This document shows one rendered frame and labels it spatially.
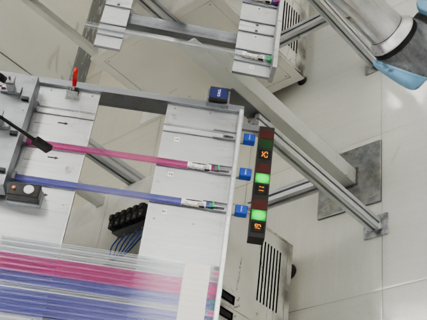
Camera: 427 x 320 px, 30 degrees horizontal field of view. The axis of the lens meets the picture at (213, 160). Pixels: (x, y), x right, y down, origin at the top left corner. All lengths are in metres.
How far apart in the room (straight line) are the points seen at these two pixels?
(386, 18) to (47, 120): 0.89
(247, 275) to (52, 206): 0.76
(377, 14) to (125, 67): 1.65
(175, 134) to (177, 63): 1.12
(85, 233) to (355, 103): 1.11
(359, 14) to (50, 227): 0.85
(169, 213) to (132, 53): 1.33
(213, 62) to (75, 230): 0.72
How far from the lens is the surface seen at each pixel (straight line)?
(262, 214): 1.96
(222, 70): 2.34
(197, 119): 2.10
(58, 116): 2.10
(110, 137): 4.08
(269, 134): 2.10
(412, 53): 1.80
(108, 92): 2.13
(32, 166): 2.01
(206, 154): 2.03
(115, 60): 3.21
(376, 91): 2.96
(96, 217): 2.55
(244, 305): 2.41
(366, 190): 2.71
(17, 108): 2.05
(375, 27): 1.77
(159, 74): 3.22
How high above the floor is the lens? 1.91
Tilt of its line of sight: 35 degrees down
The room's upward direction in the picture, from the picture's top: 52 degrees counter-clockwise
